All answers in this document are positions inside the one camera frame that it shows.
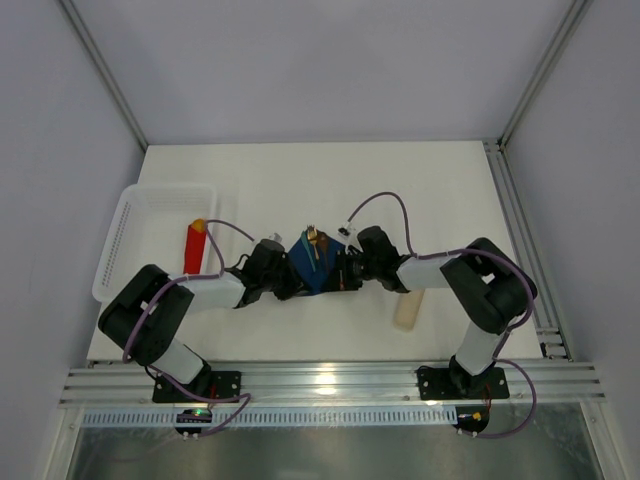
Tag blue paper napkin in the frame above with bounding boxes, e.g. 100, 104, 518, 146
288, 234, 345, 296

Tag teal plastic knife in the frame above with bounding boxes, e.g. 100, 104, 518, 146
301, 229, 319, 272

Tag brown wooden spoon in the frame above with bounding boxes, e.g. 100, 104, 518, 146
317, 232, 330, 273

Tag gold fork green handle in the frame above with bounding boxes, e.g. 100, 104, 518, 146
306, 225, 320, 260

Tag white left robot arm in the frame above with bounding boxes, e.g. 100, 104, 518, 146
98, 239, 306, 403

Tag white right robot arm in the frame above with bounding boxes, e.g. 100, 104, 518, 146
321, 226, 537, 400

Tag beige cutlery tray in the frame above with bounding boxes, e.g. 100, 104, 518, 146
393, 290, 425, 332

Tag red bottle orange cap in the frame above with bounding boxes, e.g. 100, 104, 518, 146
183, 219, 207, 275

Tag white plastic basket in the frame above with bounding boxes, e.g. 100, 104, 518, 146
92, 182, 216, 303

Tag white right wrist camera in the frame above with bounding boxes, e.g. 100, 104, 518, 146
338, 221, 358, 248

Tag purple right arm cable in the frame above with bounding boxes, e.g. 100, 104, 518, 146
344, 191, 539, 439

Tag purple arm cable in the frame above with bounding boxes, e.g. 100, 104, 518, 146
344, 191, 539, 439
119, 218, 257, 439

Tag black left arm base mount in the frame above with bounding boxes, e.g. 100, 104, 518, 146
152, 368, 242, 404

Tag aluminium table edge rail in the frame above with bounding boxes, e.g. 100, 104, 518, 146
59, 360, 606, 408

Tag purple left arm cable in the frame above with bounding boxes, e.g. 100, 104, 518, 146
119, 218, 257, 439

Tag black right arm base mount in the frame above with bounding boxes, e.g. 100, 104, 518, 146
416, 366, 510, 401

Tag white slotted cable duct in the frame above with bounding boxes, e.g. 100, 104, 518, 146
81, 404, 458, 428

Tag aluminium side rail right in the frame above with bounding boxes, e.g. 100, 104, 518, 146
483, 139, 573, 362

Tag aluminium frame post left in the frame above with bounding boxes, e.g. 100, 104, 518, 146
55, 0, 149, 153

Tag aluminium frame post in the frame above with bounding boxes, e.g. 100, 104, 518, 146
497, 0, 593, 150
55, 0, 149, 153

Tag aluminium frame post right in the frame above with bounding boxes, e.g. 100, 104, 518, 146
497, 0, 593, 150

